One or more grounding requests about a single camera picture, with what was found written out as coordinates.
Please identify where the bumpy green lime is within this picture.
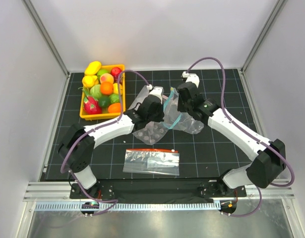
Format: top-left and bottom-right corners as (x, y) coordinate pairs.
(109, 93), (121, 104)

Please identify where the blue zipper clear bag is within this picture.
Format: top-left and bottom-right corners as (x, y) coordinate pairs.
(162, 87), (204, 134)

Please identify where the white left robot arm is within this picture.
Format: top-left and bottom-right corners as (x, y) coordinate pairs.
(58, 94), (164, 198)

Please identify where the pink dragon fruit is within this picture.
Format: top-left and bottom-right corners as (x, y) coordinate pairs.
(79, 87), (102, 115)

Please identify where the red zipper clear bag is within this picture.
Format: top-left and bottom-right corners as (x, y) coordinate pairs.
(123, 149), (180, 176)

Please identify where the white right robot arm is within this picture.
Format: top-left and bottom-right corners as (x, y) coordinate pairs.
(177, 82), (286, 196)

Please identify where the pink zipper dotted bag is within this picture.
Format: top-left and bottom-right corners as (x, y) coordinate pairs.
(125, 85), (169, 145)

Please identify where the yellow lemon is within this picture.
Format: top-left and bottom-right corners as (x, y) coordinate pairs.
(113, 83), (123, 95)

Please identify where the yellow mango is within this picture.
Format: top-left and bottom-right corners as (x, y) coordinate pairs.
(84, 61), (102, 76)

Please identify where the large orange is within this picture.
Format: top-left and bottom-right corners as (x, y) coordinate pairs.
(100, 82), (113, 96)

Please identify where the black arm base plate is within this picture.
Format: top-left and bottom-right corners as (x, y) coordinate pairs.
(69, 177), (247, 203)

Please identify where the yellow plastic fruit tray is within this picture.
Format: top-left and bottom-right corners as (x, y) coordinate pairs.
(79, 61), (125, 121)

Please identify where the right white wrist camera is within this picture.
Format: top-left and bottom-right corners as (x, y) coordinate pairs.
(182, 71), (200, 88)

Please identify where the red pomegranate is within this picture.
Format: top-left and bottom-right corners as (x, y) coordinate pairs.
(110, 67), (122, 77)

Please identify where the yellow starfruit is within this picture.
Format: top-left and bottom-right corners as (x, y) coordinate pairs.
(82, 75), (99, 88)

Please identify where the green cabbage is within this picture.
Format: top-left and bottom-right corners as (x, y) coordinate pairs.
(89, 84), (102, 99)

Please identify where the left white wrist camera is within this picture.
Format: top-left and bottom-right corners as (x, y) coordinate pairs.
(147, 84), (164, 101)

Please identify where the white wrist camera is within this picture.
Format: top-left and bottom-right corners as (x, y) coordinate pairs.
(147, 84), (164, 101)
(182, 71), (200, 88)

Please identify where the perforated metal rail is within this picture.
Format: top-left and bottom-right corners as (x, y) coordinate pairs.
(34, 200), (221, 212)

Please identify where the dark green avocado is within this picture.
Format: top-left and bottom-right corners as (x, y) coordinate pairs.
(98, 95), (111, 108)

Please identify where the green apple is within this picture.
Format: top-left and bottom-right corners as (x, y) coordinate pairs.
(97, 69), (110, 77)

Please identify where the peach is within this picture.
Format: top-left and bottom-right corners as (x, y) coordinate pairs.
(100, 73), (115, 84)

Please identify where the small orange tangerine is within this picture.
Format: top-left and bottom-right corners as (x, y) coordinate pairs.
(108, 103), (122, 114)

